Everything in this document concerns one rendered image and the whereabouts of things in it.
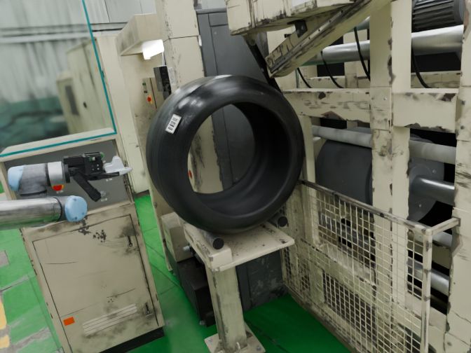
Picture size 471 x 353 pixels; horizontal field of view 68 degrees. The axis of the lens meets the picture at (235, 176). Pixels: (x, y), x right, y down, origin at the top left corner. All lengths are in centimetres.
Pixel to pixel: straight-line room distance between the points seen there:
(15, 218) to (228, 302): 122
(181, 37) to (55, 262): 127
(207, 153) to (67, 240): 86
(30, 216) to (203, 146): 81
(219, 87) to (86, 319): 151
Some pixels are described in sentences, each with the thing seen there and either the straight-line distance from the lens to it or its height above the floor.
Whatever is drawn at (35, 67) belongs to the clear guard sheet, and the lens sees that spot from 187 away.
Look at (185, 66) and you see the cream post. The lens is 154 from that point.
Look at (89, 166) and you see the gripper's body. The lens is 121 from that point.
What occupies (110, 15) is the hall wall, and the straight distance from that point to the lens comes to 1097.
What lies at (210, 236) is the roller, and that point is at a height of 92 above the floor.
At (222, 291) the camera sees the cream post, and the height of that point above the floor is 43.
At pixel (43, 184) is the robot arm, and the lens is 123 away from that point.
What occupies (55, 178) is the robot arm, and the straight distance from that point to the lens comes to 122.
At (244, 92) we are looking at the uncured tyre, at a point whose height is 142.
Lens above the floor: 152
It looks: 18 degrees down
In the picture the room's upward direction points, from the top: 8 degrees counter-clockwise
